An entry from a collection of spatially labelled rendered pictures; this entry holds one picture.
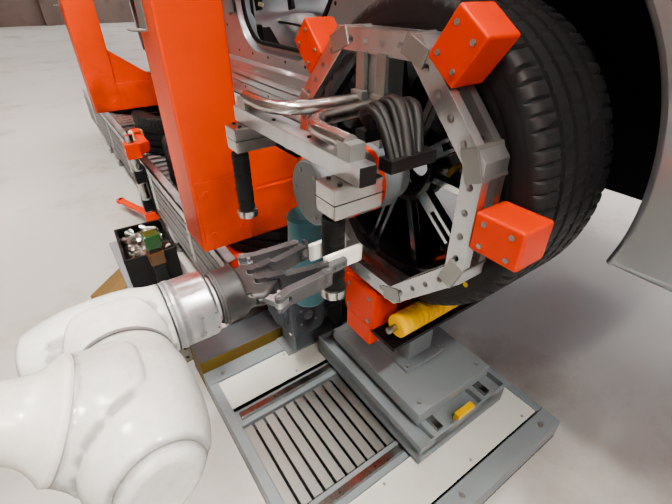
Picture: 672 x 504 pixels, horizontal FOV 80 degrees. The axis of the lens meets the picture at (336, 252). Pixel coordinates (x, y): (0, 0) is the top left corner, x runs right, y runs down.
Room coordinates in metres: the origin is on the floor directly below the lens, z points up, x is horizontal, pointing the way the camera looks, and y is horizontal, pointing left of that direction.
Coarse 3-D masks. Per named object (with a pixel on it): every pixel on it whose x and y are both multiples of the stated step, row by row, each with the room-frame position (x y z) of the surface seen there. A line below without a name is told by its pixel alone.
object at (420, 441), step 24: (336, 360) 0.91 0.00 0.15; (360, 384) 0.80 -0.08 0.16; (480, 384) 0.79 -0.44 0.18; (504, 384) 0.79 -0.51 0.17; (384, 408) 0.71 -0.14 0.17; (456, 408) 0.73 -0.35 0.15; (480, 408) 0.73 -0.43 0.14; (408, 432) 0.64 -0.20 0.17; (432, 432) 0.64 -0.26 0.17; (456, 432) 0.68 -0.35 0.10
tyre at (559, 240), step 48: (384, 0) 0.89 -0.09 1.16; (432, 0) 0.79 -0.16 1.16; (480, 0) 0.78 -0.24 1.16; (528, 0) 0.85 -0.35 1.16; (528, 48) 0.68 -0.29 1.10; (576, 48) 0.76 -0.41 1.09; (528, 96) 0.62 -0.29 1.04; (576, 96) 0.67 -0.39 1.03; (528, 144) 0.60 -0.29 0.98; (576, 144) 0.64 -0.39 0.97; (528, 192) 0.58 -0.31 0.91; (576, 192) 0.62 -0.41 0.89; (480, 288) 0.62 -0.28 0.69
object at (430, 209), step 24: (408, 72) 1.09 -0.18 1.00; (480, 96) 0.69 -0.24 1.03; (432, 120) 0.81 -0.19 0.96; (432, 144) 0.79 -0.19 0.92; (432, 168) 0.78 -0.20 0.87; (408, 192) 0.85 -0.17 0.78; (432, 192) 0.79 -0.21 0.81; (456, 192) 0.72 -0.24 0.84; (360, 216) 0.96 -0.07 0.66; (384, 216) 0.90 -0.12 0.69; (408, 216) 0.82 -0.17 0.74; (432, 216) 0.76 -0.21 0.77; (384, 240) 0.90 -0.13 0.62; (408, 240) 0.91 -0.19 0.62; (432, 240) 0.91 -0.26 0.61; (408, 264) 0.79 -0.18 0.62; (432, 264) 0.76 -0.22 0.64
